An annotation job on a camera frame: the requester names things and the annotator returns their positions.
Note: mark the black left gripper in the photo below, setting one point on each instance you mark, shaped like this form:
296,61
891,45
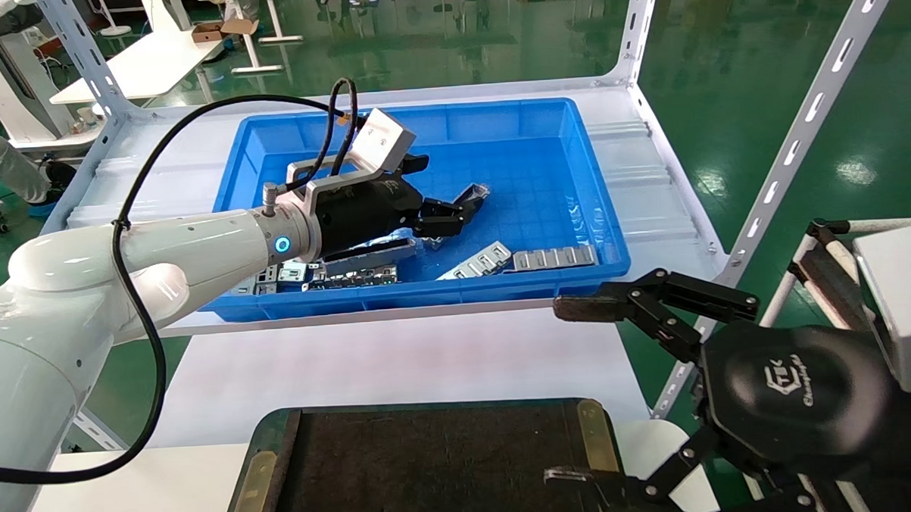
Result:
363,214

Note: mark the long black metal channel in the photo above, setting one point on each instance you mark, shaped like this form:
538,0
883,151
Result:
372,255

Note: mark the blue plastic bin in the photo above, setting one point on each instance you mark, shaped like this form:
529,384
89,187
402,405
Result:
513,170

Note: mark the cardboard box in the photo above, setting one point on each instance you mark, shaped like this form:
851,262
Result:
209,31

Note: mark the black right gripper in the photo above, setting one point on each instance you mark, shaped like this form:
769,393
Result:
793,388

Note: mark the grey slotted metal bracket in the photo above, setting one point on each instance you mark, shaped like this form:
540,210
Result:
350,278

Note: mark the person in yellow coat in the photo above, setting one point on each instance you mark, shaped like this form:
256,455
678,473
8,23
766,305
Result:
13,169

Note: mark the grey perforated metal bracket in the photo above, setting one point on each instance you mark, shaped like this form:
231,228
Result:
248,286
270,276

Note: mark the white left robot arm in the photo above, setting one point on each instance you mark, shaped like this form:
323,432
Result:
85,276

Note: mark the white tube cart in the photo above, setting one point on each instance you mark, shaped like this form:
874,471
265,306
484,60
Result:
824,281

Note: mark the light silver metal bracket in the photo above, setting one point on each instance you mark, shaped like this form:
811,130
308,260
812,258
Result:
293,271

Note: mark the silver angled metal bracket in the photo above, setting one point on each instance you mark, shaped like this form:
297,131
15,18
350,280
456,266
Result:
480,260

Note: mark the black tray with brass edges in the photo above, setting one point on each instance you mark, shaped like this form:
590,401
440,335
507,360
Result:
433,469

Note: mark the segmented silver metal strip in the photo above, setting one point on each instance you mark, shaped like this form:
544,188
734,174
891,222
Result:
554,258

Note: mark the silver perforated metal bracket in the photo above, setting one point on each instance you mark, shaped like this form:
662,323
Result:
475,196

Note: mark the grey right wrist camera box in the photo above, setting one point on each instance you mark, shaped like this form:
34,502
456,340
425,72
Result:
904,308

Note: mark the white side table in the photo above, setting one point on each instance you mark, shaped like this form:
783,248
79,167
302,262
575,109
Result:
153,62
256,69

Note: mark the white metal shelf rack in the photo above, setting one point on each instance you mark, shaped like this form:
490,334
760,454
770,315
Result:
650,173

